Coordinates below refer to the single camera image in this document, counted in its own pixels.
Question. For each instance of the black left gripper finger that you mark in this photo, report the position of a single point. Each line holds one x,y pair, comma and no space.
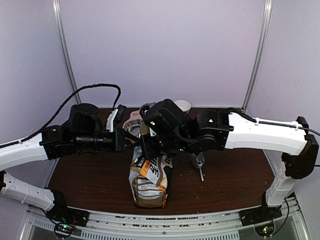
131,139
130,145

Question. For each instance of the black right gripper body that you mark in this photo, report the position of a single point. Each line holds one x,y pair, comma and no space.
152,151

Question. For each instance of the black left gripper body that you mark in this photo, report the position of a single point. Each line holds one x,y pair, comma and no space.
119,132

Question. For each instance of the pet food bag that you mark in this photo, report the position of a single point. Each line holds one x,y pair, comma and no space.
150,179

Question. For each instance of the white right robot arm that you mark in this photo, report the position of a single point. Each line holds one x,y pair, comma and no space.
172,131

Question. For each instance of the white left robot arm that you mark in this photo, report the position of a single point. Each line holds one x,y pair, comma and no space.
83,131

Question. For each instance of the pink double pet feeder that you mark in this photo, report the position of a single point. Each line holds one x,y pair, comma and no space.
133,115

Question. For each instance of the metal food scoop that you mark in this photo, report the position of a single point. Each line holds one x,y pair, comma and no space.
198,162

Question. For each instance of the front steel feeder bowl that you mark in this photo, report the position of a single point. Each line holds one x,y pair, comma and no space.
133,126

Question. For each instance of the steel feeder bowl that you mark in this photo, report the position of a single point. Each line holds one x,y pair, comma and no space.
133,126
146,107

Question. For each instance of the rear steel feeder bowl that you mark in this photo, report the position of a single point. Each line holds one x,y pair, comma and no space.
146,107

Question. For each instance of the white floral ceramic bowl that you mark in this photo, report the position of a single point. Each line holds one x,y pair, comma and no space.
184,105

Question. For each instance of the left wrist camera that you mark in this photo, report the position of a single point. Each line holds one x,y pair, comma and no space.
115,117

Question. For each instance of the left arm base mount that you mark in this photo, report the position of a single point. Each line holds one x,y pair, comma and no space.
66,220

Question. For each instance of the front aluminium rail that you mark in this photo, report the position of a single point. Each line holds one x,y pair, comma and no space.
224,225

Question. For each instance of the left aluminium frame post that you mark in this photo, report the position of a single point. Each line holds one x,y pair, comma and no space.
56,5

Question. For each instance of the aluminium frame post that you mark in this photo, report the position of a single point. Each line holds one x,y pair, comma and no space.
56,5
263,36

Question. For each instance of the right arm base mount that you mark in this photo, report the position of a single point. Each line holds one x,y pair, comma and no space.
262,218

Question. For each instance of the right aluminium frame post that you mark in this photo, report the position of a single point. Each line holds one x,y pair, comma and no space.
263,36

